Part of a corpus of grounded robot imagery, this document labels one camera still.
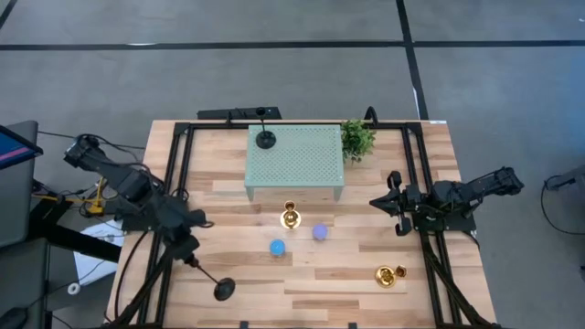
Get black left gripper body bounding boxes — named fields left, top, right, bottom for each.
left=169, top=221, right=202, bottom=260

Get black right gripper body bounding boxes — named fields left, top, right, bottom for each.
left=387, top=170, right=430, bottom=238

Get black candlestick holder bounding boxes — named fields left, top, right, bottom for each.
left=185, top=255, right=237, bottom=302
left=254, top=106, right=278, bottom=150

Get gold candlestick holder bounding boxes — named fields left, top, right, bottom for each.
left=374, top=263, right=409, bottom=290
left=279, top=199, right=303, bottom=230

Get green plant white pot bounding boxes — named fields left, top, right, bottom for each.
left=340, top=118, right=378, bottom=165

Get white paper sheet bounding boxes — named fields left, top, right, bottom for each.
left=72, top=218, right=125, bottom=287

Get yellow clamp stand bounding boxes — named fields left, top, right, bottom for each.
left=31, top=176, right=109, bottom=217

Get green perforated metal shelf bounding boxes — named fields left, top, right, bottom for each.
left=244, top=123, right=346, bottom=203

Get black stand leg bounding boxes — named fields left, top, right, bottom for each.
left=27, top=196, right=123, bottom=264

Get black power strip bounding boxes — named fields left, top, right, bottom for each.
left=197, top=106, right=283, bottom=122

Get grey equipment leg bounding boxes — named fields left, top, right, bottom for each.
left=543, top=164, right=585, bottom=192

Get black computer mouse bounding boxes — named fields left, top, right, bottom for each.
left=0, top=306, right=29, bottom=329

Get blue screen monitor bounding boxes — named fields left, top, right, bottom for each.
left=0, top=123, right=45, bottom=171

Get black aluminium table frame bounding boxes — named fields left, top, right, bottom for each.
left=103, top=105, right=502, bottom=329

